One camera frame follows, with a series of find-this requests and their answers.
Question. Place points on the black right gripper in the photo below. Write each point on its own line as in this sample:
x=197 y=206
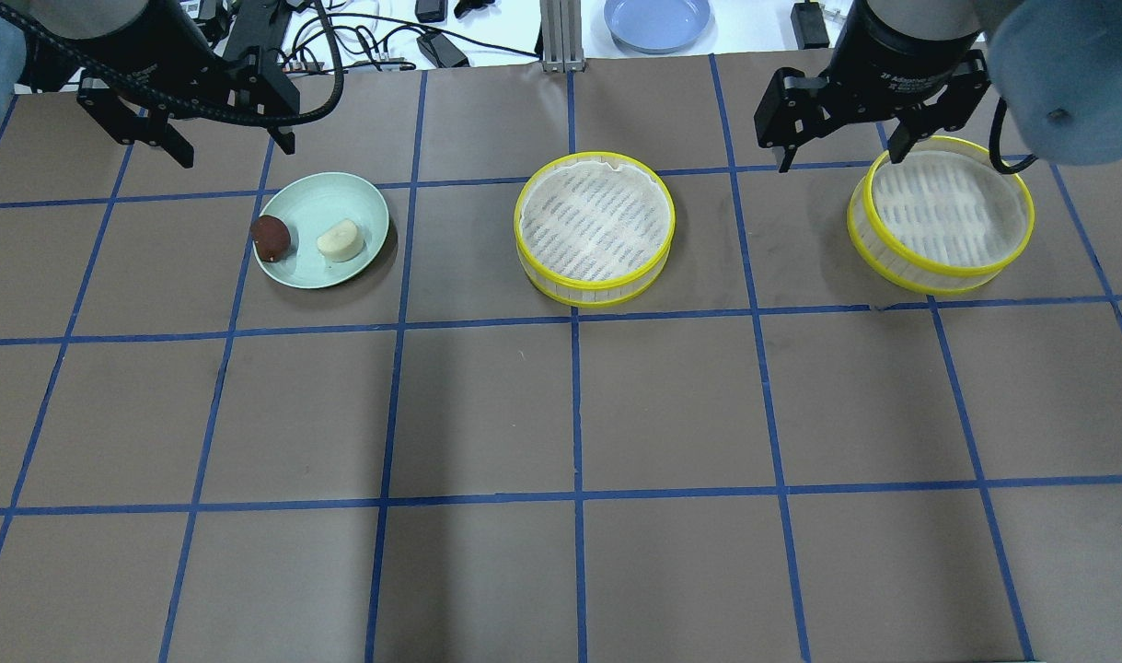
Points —
x=901 y=41

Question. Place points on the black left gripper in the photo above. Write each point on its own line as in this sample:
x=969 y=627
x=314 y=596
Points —
x=146 y=46

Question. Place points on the yellow steamer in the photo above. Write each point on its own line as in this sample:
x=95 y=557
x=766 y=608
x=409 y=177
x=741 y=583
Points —
x=594 y=229
x=941 y=222

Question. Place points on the white bun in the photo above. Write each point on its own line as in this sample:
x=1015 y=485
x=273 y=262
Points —
x=342 y=242

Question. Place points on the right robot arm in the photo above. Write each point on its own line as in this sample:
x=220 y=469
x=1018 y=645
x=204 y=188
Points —
x=1055 y=65

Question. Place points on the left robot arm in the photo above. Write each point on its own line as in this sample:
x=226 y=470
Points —
x=27 y=59

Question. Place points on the black power brick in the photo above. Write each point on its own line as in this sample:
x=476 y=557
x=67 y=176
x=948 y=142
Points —
x=809 y=26

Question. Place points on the light green plate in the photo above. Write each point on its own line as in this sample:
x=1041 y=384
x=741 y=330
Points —
x=312 y=205

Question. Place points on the blue plate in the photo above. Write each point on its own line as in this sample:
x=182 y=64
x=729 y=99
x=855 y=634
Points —
x=656 y=27

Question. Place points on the black power adapter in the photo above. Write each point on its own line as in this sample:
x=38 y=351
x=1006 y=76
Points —
x=440 y=51

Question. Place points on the aluminium frame post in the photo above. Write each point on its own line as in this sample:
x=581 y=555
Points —
x=560 y=32

